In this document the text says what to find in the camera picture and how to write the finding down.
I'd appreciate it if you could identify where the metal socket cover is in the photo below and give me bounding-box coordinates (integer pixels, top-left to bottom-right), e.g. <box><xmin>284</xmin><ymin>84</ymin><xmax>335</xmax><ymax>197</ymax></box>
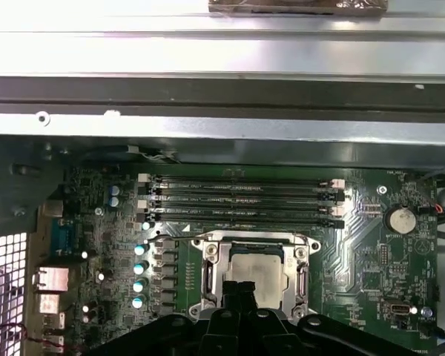
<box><xmin>202</xmin><ymin>231</ymin><xmax>309</xmax><ymax>311</ymax></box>

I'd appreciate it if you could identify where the green motherboard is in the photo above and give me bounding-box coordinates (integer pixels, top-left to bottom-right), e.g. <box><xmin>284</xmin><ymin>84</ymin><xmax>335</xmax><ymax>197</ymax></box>
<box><xmin>33</xmin><ymin>162</ymin><xmax>441</xmax><ymax>356</ymax></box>

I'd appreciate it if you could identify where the black latch RAM slot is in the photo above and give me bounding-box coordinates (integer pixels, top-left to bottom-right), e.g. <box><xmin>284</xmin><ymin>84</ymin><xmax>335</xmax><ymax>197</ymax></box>
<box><xmin>137</xmin><ymin>185</ymin><xmax>346</xmax><ymax>201</ymax></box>
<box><xmin>142</xmin><ymin>211</ymin><xmax>346</xmax><ymax>230</ymax></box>

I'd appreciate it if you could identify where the black case fan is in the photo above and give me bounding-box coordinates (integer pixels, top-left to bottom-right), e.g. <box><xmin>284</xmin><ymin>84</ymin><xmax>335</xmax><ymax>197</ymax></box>
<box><xmin>0</xmin><ymin>135</ymin><xmax>71</xmax><ymax>227</ymax></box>

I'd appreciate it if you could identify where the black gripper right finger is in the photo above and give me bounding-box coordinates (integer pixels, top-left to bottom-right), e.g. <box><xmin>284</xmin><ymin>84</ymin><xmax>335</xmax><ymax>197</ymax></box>
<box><xmin>240</xmin><ymin>281</ymin><xmax>423</xmax><ymax>356</ymax></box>

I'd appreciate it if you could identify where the coin cell battery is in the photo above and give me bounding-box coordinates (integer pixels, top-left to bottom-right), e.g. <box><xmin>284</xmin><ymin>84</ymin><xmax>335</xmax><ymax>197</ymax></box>
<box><xmin>383</xmin><ymin>205</ymin><xmax>418</xmax><ymax>233</ymax></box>

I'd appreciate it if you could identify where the white latch RAM slot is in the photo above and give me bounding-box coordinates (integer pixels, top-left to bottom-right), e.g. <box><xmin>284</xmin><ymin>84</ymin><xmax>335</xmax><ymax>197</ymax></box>
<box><xmin>136</xmin><ymin>199</ymin><xmax>346</xmax><ymax>217</ymax></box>
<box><xmin>136</xmin><ymin>173</ymin><xmax>346</xmax><ymax>189</ymax></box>

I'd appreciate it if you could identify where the silver square CPU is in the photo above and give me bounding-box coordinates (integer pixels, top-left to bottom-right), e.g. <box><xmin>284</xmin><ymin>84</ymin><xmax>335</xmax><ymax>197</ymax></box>
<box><xmin>224</xmin><ymin>240</ymin><xmax>287</xmax><ymax>309</ymax></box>

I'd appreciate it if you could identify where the silver rear port block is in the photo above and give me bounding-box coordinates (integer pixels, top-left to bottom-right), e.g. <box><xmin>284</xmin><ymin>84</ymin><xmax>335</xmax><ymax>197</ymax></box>
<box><xmin>32</xmin><ymin>266</ymin><xmax>70</xmax><ymax>302</ymax></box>

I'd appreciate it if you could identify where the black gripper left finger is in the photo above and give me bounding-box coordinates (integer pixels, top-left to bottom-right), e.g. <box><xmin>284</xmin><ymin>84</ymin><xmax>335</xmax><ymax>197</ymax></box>
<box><xmin>92</xmin><ymin>280</ymin><xmax>242</xmax><ymax>356</ymax></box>

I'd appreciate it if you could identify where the black PC case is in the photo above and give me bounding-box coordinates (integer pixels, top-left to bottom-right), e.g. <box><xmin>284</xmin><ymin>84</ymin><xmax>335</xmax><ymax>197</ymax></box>
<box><xmin>0</xmin><ymin>73</ymin><xmax>445</xmax><ymax>356</ymax></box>

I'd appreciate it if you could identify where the wire locking lever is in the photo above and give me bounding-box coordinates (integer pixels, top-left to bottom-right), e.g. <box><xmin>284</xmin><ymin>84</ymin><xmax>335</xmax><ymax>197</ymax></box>
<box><xmin>143</xmin><ymin>230</ymin><xmax>320</xmax><ymax>253</ymax></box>

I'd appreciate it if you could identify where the CPU socket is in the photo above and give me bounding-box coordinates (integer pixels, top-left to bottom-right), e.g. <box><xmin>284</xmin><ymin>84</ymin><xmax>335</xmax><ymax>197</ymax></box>
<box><xmin>187</xmin><ymin>228</ymin><xmax>322</xmax><ymax>320</ymax></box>

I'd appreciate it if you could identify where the blue rear port connector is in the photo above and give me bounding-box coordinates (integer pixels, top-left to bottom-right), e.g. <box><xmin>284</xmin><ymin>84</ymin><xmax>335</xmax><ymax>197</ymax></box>
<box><xmin>50</xmin><ymin>217</ymin><xmax>87</xmax><ymax>257</ymax></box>

